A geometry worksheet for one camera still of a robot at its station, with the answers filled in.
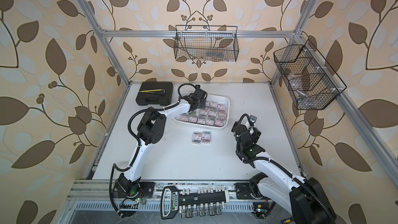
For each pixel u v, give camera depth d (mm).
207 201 705
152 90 1085
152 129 599
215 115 990
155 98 1036
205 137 909
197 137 907
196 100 824
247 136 632
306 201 395
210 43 987
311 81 740
